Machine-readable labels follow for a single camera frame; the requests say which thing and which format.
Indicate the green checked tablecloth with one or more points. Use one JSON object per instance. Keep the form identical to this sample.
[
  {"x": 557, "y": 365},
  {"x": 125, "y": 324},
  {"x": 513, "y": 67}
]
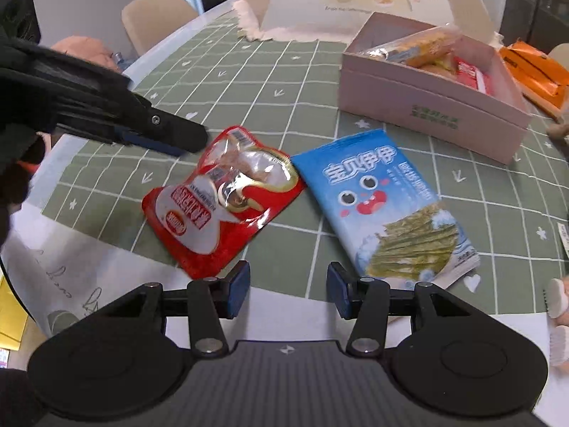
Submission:
[{"x": 266, "y": 75}]

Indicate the white printed card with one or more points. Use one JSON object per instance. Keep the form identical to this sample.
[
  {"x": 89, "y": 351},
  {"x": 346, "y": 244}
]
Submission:
[{"x": 563, "y": 240}]

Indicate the white mesh food cover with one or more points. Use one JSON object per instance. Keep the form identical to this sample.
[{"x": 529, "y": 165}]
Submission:
[{"x": 355, "y": 9}]

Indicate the large red snack packet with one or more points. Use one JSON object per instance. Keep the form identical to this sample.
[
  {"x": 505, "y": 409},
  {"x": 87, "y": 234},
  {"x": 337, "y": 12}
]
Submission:
[{"x": 249, "y": 227}]

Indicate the dark cabinet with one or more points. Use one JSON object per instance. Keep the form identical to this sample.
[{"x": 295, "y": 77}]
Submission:
[{"x": 533, "y": 0}]

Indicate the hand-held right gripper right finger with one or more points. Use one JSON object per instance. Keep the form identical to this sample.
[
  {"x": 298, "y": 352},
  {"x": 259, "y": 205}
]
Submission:
[{"x": 338, "y": 289}]

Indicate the blue seaweed snack packet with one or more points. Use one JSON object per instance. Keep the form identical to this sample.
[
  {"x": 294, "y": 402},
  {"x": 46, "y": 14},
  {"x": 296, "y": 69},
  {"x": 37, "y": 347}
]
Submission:
[{"x": 355, "y": 178}]

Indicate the small red sachet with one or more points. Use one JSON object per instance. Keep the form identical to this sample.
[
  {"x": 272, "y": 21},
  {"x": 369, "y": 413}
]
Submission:
[{"x": 472, "y": 74}]

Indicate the round bread bun packet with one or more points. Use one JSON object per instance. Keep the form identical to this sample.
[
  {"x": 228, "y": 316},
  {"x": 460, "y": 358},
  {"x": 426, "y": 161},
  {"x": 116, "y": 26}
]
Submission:
[{"x": 438, "y": 70}]

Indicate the pink cardboard box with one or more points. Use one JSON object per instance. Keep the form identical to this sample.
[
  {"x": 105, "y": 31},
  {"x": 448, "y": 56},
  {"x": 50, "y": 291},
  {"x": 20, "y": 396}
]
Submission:
[{"x": 422, "y": 111}]

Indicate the clear orange wafer packet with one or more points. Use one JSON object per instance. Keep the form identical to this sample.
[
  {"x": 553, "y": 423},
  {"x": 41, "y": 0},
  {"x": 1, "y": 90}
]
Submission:
[{"x": 418, "y": 49}]

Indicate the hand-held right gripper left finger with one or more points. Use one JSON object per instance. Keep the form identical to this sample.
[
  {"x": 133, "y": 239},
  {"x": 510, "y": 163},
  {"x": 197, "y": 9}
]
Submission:
[{"x": 238, "y": 289}]

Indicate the yellow paper envelope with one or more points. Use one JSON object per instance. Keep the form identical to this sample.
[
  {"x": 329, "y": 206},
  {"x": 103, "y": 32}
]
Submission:
[{"x": 11, "y": 316}]

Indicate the beige chair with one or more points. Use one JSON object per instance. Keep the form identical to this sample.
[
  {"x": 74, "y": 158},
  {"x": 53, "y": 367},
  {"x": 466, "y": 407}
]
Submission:
[
  {"x": 561, "y": 55},
  {"x": 155, "y": 18}
]

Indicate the orange snack packet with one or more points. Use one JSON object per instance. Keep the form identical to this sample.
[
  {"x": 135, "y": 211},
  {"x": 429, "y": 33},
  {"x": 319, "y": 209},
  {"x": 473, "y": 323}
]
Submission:
[{"x": 533, "y": 71}]

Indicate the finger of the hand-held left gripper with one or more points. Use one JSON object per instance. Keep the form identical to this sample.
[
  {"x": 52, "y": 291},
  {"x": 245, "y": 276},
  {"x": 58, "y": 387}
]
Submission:
[{"x": 169, "y": 131}]

